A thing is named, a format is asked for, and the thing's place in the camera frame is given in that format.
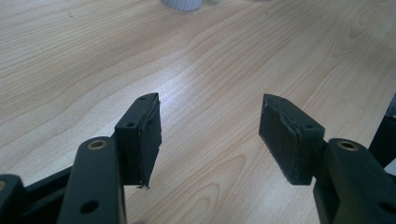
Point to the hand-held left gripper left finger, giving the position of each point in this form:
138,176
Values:
140,140

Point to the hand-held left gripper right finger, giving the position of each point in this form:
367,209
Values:
286,140

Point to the white key rack round base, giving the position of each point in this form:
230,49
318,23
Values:
183,4

